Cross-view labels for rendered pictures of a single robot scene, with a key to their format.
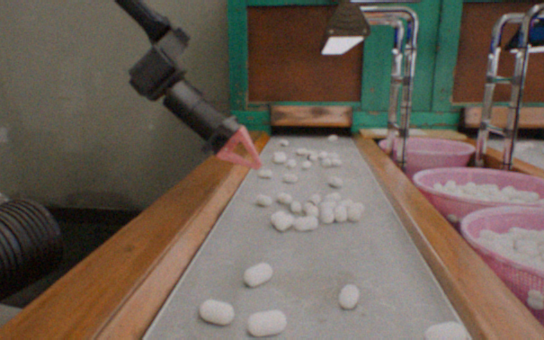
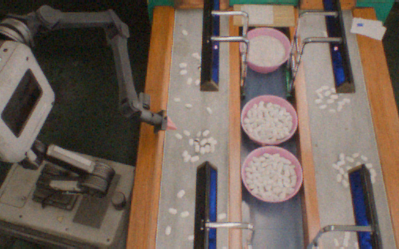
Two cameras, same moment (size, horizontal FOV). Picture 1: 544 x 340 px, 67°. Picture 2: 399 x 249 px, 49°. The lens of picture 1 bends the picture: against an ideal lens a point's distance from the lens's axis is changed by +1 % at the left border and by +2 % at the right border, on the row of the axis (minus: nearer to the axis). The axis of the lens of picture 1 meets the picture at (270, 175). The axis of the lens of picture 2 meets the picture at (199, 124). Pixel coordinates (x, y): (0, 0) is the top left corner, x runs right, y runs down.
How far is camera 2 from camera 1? 1.61 m
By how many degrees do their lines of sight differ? 46
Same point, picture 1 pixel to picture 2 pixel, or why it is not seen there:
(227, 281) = (172, 195)
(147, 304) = (155, 209)
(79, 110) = not seen: outside the picture
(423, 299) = (222, 199)
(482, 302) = (232, 206)
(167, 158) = not seen: outside the picture
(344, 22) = (207, 88)
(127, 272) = (147, 199)
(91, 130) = not seen: outside the picture
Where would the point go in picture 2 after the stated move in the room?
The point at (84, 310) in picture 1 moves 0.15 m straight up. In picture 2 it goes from (144, 216) to (139, 203)
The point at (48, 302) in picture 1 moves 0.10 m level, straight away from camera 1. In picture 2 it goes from (135, 213) to (123, 195)
